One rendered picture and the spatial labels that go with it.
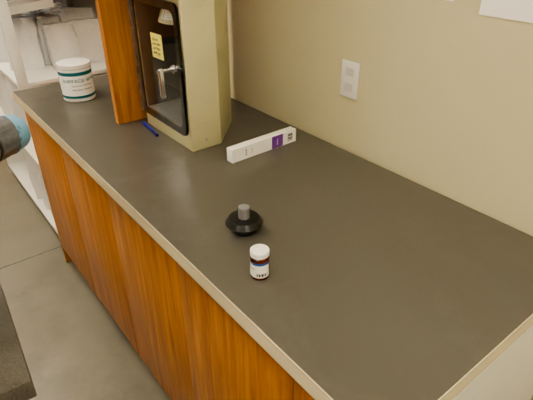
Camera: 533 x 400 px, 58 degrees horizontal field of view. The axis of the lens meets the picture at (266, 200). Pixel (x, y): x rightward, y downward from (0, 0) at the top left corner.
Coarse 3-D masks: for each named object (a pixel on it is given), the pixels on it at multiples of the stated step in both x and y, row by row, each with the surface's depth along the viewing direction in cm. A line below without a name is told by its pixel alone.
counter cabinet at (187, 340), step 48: (48, 144) 197; (48, 192) 232; (96, 192) 162; (96, 240) 185; (144, 240) 137; (96, 288) 215; (144, 288) 153; (192, 288) 119; (144, 336) 173; (192, 336) 131; (240, 336) 105; (528, 336) 98; (192, 384) 145; (240, 384) 114; (288, 384) 94; (480, 384) 89; (528, 384) 120
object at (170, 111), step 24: (144, 0) 145; (144, 24) 151; (168, 24) 138; (144, 48) 156; (168, 48) 143; (144, 72) 162; (168, 72) 148; (144, 96) 169; (168, 96) 154; (168, 120) 159
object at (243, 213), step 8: (240, 208) 114; (248, 208) 114; (232, 216) 116; (240, 216) 114; (248, 216) 115; (256, 216) 116; (232, 224) 114; (240, 224) 113; (248, 224) 113; (256, 224) 114; (232, 232) 116; (240, 232) 113; (248, 232) 113
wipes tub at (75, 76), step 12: (60, 60) 194; (72, 60) 194; (84, 60) 194; (60, 72) 190; (72, 72) 189; (84, 72) 192; (60, 84) 194; (72, 84) 191; (84, 84) 193; (72, 96) 194; (84, 96) 195
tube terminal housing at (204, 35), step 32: (192, 0) 134; (224, 0) 153; (192, 32) 138; (224, 32) 156; (192, 64) 142; (224, 64) 159; (192, 96) 147; (224, 96) 162; (160, 128) 169; (192, 128) 151; (224, 128) 166
